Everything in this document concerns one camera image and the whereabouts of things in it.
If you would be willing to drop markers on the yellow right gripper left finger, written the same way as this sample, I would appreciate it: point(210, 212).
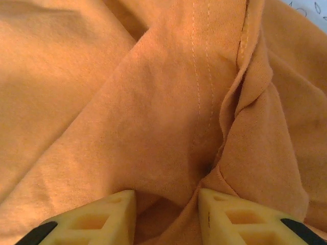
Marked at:
point(84, 224)

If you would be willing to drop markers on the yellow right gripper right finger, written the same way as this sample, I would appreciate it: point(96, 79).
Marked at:
point(245, 224)

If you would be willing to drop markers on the orange t-shirt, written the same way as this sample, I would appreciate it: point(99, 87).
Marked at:
point(127, 102)

